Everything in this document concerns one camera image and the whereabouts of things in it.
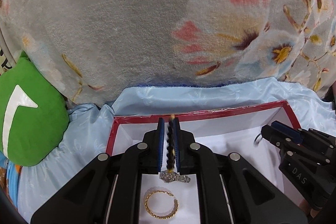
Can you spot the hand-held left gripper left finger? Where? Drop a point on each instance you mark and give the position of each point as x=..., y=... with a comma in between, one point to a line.
x=160, y=145

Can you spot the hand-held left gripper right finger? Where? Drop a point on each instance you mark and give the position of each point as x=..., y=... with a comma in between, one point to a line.
x=177, y=145

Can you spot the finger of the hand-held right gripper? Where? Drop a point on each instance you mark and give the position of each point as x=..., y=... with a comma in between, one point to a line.
x=287, y=132
x=273, y=136

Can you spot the silver wristwatch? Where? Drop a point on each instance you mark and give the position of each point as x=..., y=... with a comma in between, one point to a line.
x=170, y=176

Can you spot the red box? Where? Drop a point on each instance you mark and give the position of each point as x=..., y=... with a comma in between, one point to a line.
x=236, y=145

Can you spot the light blue bedsheet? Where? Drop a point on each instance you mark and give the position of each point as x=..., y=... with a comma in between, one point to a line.
x=86, y=134

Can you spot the green round cushion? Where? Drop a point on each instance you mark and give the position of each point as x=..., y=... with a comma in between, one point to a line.
x=39, y=134

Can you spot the grey floral blanket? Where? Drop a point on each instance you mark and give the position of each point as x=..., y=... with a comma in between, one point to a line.
x=118, y=16

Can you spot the colourful printed cloth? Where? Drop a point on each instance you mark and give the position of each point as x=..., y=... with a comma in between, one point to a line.
x=2, y=176

